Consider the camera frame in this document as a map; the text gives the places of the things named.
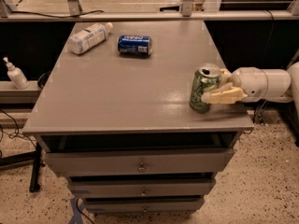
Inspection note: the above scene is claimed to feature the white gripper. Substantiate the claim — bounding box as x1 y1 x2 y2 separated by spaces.
201 67 268 104

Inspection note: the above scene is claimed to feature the green soda can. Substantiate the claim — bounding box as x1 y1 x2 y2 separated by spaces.
189 63 221 113

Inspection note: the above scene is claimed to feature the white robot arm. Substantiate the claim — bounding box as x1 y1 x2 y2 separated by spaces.
201 63 298 104

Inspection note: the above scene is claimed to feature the blue pepsi can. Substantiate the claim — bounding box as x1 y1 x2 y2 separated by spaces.
118 35 152 56

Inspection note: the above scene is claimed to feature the top grey drawer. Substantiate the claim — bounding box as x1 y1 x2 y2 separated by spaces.
44 148 235 176

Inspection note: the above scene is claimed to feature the grey drawer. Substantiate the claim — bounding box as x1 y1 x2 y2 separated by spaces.
44 148 235 176
85 198 204 213
68 178 216 198

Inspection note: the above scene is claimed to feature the grey drawer cabinet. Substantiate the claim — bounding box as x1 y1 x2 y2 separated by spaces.
24 21 252 204

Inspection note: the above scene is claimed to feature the middle grey drawer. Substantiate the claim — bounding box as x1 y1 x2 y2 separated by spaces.
68 178 216 198

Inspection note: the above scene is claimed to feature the bottom grey drawer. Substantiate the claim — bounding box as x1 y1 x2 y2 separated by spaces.
85 198 204 213

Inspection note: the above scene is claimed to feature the white plastic bottle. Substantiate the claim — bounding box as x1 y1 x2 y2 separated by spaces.
69 22 113 55

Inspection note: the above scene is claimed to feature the white pump dispenser bottle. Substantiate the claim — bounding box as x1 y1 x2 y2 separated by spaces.
3 57 29 90

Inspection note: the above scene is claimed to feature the black floor stand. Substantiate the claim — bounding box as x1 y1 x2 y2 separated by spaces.
0 142 45 193

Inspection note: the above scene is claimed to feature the black cable on floor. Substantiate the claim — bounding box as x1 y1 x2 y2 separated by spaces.
0 108 37 149

